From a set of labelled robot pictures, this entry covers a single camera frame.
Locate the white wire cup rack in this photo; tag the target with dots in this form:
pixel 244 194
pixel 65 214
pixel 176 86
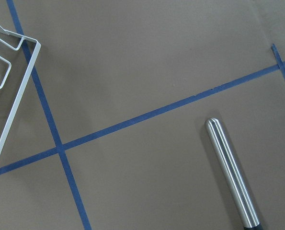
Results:
pixel 27 74

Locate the steel muddler black tip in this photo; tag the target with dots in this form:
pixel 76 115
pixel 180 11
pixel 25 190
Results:
pixel 233 176

